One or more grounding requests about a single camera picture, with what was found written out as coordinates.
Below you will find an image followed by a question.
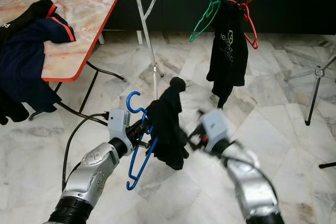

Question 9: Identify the black t-shirt with logo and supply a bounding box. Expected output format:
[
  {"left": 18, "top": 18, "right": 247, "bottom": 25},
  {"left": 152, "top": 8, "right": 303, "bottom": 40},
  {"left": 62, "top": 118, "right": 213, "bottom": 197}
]
[{"left": 206, "top": 0, "right": 250, "bottom": 109}]

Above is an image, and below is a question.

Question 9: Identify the red plastic hanger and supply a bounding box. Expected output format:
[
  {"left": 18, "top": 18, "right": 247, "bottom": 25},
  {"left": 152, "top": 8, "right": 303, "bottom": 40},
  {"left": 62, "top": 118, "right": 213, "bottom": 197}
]
[{"left": 227, "top": 0, "right": 259, "bottom": 50}]

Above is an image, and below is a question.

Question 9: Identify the black garment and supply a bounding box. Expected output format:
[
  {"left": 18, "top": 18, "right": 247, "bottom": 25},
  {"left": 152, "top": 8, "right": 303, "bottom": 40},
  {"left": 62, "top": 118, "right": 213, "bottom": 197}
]
[{"left": 146, "top": 77, "right": 190, "bottom": 171}]

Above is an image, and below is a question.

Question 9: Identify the black jacket with red trim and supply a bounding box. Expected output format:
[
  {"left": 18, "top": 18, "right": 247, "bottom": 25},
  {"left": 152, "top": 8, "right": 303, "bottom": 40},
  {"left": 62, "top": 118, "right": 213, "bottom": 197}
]
[{"left": 0, "top": 0, "right": 58, "bottom": 125}]

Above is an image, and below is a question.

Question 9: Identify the blue plastic hanger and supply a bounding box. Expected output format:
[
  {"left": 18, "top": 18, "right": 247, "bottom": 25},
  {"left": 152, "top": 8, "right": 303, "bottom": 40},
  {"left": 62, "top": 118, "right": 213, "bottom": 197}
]
[{"left": 126, "top": 91, "right": 158, "bottom": 190}]

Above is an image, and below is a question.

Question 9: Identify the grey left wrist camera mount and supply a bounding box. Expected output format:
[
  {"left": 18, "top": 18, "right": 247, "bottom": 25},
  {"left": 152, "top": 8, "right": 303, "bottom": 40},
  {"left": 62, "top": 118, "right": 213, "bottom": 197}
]
[{"left": 108, "top": 109, "right": 132, "bottom": 154}]

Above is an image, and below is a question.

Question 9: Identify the black TV cabinet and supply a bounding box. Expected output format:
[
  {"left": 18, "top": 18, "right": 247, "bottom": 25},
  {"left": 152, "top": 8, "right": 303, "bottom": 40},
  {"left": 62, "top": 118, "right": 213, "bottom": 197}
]
[{"left": 110, "top": 0, "right": 336, "bottom": 33}]

